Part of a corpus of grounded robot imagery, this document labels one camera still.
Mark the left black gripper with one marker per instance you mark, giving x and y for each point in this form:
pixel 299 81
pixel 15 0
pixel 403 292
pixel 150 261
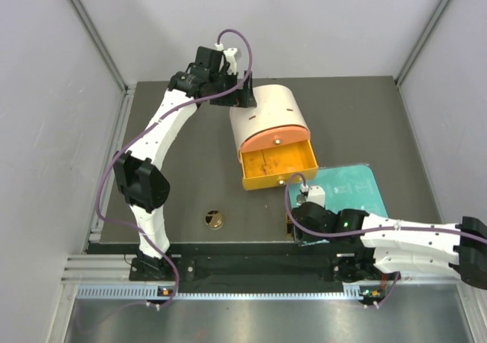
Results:
pixel 238 98

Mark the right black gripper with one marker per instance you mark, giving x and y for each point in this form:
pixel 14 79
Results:
pixel 300 237

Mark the white drawer organizer shell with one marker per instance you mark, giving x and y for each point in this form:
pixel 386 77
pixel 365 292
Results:
pixel 276 107

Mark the orange top drawer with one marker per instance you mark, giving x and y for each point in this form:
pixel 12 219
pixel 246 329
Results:
pixel 277 136

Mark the yellow drawer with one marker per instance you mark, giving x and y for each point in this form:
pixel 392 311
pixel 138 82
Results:
pixel 273 167

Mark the gold black eyeshadow palette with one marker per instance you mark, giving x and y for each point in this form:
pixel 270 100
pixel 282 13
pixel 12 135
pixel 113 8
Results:
pixel 289 227

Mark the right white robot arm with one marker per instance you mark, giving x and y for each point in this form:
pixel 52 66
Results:
pixel 375 244

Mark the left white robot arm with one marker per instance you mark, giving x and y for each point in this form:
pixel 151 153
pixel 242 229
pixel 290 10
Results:
pixel 138 169

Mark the teal plastic package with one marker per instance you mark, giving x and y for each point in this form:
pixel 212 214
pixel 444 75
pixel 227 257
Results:
pixel 349 187

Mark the round gold compact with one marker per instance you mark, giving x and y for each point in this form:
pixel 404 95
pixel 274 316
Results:
pixel 214 219

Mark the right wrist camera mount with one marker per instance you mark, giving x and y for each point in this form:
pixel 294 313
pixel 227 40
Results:
pixel 313 194

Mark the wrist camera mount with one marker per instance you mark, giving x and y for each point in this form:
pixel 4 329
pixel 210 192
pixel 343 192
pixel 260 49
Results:
pixel 313 194
pixel 232 55

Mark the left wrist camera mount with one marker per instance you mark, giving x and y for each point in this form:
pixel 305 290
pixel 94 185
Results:
pixel 232 55

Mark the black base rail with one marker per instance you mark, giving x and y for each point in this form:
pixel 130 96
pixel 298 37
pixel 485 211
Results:
pixel 239 268

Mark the white cable duct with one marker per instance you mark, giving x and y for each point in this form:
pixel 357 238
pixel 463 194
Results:
pixel 156 292

